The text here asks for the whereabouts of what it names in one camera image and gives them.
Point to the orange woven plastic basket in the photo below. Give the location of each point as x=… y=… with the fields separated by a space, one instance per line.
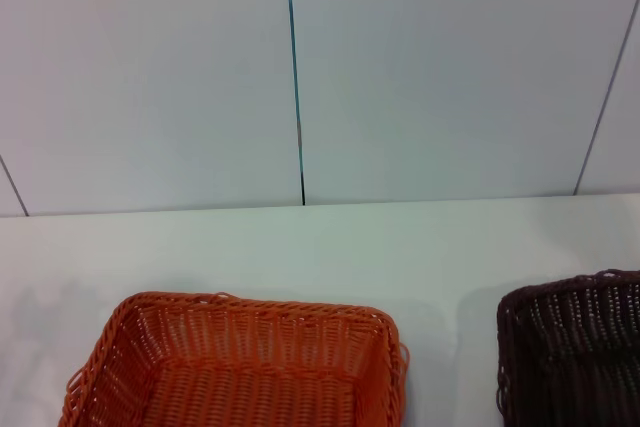
x=250 y=387

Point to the dark brown woven basket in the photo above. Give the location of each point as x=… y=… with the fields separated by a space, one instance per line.
x=580 y=357

